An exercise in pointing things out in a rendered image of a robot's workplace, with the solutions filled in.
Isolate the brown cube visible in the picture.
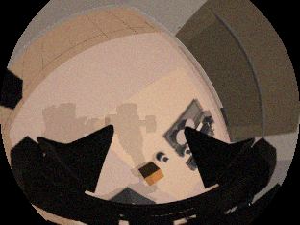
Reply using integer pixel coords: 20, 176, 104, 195
139, 162, 164, 186

